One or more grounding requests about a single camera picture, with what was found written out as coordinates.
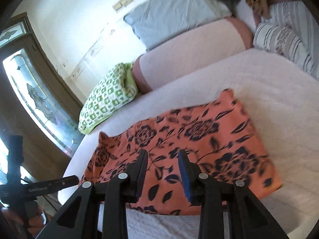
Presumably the orange black floral cloth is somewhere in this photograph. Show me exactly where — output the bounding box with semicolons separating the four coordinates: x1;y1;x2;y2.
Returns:
81;89;282;215

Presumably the person's left hand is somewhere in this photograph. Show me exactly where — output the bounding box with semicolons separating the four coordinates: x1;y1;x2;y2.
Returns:
1;207;52;238

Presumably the stained glass wooden door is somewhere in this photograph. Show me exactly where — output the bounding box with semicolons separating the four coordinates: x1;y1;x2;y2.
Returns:
1;13;83;180

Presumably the green white checkered pillow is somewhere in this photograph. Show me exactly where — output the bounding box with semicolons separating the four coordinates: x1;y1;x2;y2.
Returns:
78;63;138;135

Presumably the pink bolster cushion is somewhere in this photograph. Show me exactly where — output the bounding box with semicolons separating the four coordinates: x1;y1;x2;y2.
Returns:
132;17;253;94

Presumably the striped floral small pillow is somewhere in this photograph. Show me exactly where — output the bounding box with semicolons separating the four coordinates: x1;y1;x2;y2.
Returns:
253;23;309;61

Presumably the striped floral large cushion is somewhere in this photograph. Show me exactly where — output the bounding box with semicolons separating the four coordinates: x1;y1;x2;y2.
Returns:
268;1;318;80

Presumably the grey pillow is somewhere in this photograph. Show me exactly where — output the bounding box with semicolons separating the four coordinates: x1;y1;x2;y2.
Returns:
123;0;231;51

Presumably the beige wall light switch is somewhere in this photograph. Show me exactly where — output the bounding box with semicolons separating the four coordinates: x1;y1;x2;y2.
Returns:
113;0;133;11

